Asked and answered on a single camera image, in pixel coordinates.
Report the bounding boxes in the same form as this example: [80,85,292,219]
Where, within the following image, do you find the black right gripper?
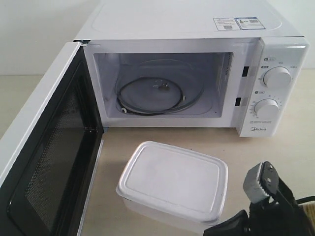
[203,196,315,236]

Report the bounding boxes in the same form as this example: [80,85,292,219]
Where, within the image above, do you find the white lidded plastic container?
[116,141,228,223]

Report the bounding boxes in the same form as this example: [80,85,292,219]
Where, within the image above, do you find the white microwave door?
[0,41,103,236]

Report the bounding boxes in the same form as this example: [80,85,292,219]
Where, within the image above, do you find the white microwave oven body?
[74,0,309,137]

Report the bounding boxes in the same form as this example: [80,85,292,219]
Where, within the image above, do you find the lower white control knob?
[254,99,280,119]

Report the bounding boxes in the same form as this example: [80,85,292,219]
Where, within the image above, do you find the white control knob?
[254,99,280,119]
[263,66,292,89]

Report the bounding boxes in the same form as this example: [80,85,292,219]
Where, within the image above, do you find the upper white control knob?
[263,66,292,89]

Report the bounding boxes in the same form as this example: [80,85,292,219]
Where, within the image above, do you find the glass turntable plate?
[115,59,205,116]

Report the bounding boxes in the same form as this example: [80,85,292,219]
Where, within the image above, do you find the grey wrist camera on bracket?
[243,161,295,204]

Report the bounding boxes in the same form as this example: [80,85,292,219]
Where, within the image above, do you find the grey roller ring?
[118,76,205,116]

